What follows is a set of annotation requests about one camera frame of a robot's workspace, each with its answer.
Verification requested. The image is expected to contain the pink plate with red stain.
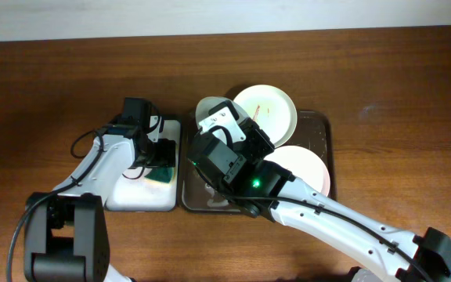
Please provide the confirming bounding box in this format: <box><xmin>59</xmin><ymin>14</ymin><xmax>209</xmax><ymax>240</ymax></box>
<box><xmin>265</xmin><ymin>146</ymin><xmax>330</xmax><ymax>196</ymax></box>

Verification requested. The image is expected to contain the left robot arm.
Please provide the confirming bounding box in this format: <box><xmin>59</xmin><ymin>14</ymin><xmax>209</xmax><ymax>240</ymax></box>
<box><xmin>19</xmin><ymin>121</ymin><xmax>181</xmax><ymax>281</ymax></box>

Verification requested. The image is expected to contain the cream plate with red stain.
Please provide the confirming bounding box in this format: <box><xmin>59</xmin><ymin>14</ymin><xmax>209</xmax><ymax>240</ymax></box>
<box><xmin>233</xmin><ymin>85</ymin><xmax>298</xmax><ymax>147</ymax></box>

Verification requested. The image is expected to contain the white sponge tray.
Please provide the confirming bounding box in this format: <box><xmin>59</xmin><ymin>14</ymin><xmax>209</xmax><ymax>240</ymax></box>
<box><xmin>105</xmin><ymin>117</ymin><xmax>182</xmax><ymax>212</ymax></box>

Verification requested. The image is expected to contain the pale blue plate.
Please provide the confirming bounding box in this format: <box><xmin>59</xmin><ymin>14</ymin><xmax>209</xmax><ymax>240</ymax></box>
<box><xmin>194</xmin><ymin>96</ymin><xmax>250</xmax><ymax>134</ymax></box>

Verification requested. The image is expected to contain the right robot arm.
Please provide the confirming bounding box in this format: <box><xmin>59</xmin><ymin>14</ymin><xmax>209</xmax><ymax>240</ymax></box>
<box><xmin>187</xmin><ymin>118</ymin><xmax>451</xmax><ymax>281</ymax></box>

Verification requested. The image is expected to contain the green yellow sponge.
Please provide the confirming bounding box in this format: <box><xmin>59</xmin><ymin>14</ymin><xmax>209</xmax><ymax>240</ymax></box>
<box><xmin>144</xmin><ymin>167</ymin><xmax>175</xmax><ymax>183</ymax></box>

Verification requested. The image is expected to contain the dark brown serving tray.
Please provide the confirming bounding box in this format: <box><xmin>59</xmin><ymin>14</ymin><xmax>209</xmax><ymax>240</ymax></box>
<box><xmin>177</xmin><ymin>110</ymin><xmax>337</xmax><ymax>215</ymax></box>

